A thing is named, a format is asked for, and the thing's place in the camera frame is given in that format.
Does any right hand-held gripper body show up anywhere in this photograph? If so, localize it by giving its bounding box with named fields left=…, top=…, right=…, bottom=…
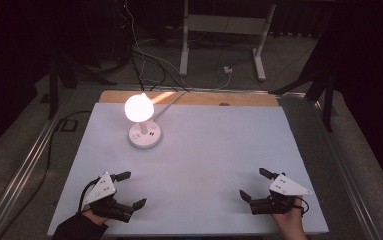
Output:
left=249, top=173, right=313, bottom=216

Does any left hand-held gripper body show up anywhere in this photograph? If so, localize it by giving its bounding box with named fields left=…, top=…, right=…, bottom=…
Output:
left=81, top=171, right=136, bottom=224

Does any person's left hand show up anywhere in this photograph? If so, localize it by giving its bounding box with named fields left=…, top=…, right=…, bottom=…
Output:
left=80, top=204, right=111, bottom=227

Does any person's right hand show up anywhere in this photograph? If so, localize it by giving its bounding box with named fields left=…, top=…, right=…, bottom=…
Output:
left=271, top=198, right=308, bottom=235

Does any white table cover sheet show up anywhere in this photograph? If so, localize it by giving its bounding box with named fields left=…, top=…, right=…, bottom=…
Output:
left=47, top=101, right=329, bottom=237

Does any white globe table lamp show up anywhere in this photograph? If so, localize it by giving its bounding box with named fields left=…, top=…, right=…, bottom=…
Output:
left=124, top=92, right=163, bottom=150

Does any black tripod stand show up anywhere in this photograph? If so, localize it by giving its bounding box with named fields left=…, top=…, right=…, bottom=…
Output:
left=268, top=33, right=335, bottom=133
left=47, top=49, right=117, bottom=120

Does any left hand-held gripper black cable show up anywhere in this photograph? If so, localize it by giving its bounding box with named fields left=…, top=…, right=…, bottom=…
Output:
left=77, top=177, right=101, bottom=214

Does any hand-held gripper black cable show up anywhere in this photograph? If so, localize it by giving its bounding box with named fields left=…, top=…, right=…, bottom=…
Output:
left=77, top=177, right=101, bottom=214
left=293, top=195, right=311, bottom=216

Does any right hand-held gripper black cable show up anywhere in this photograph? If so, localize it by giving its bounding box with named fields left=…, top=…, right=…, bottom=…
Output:
left=293, top=195, right=311, bottom=216

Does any aluminium floor rail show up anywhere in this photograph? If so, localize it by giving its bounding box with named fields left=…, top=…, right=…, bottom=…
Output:
left=307, top=99, right=383, bottom=240
left=0, top=88, right=77, bottom=240

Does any long black floor cable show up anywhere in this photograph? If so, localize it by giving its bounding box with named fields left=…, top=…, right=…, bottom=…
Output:
left=0, top=109, right=93, bottom=234

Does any black floor bracket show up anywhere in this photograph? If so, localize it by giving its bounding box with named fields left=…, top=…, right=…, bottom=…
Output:
left=56, top=118, right=79, bottom=133

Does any white lamp cable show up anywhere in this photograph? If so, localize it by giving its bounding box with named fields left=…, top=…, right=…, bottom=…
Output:
left=152, top=91, right=188, bottom=123

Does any black floor cable bundle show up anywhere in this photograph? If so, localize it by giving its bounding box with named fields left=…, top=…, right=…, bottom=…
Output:
left=130, top=49, right=191, bottom=93

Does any white floor cable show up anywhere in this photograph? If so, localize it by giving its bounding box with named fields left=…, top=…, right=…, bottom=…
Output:
left=123, top=0, right=233, bottom=92

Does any white metal stand frame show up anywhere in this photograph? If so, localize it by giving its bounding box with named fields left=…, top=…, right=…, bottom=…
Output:
left=178, top=0, right=277, bottom=82

